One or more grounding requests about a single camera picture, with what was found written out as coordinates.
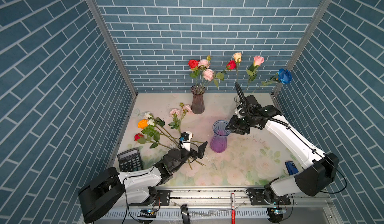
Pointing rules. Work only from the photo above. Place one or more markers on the small white flower spray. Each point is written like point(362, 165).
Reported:
point(156, 125)

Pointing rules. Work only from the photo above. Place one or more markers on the blue purple gradient vase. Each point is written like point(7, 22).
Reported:
point(219, 140)

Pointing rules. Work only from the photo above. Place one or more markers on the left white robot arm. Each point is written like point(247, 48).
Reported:
point(112, 188)

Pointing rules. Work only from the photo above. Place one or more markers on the blue stapler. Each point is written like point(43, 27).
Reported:
point(291, 168)

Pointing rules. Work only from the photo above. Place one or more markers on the dark purple ribbed vase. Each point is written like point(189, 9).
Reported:
point(198, 106)

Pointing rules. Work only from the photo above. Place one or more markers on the black calculator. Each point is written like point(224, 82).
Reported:
point(130, 160)

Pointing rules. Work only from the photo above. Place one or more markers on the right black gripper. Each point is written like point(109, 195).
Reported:
point(232, 125)

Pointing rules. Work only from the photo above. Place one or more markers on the pink peony spray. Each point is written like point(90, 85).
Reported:
point(207, 73)
point(182, 112)

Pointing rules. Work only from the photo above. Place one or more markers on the light pink rose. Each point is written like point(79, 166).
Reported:
point(252, 70)

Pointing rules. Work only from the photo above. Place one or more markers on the cream white rose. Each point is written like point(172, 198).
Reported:
point(238, 59)

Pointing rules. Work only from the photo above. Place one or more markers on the black handle object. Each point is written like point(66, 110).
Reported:
point(185, 214)

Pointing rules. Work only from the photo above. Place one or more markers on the clear ribbed glass vase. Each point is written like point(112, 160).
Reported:
point(238, 100)

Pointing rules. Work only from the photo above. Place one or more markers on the red marker pen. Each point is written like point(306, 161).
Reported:
point(233, 209)

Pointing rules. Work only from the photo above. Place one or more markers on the orange rose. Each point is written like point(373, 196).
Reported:
point(143, 124)

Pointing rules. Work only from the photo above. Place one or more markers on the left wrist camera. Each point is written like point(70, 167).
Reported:
point(185, 140)

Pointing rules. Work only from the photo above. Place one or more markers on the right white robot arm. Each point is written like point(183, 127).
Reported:
point(319, 168)

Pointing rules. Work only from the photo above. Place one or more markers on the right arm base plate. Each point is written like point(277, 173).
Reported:
point(258, 197)

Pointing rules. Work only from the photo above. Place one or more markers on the blue rose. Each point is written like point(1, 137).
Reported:
point(283, 76)

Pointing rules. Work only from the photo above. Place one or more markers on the aluminium front rail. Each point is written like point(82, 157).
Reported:
point(219, 197)

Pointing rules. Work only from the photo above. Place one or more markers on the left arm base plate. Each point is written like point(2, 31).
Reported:
point(158, 198)

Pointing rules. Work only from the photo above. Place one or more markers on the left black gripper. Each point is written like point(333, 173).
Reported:
point(198, 154)

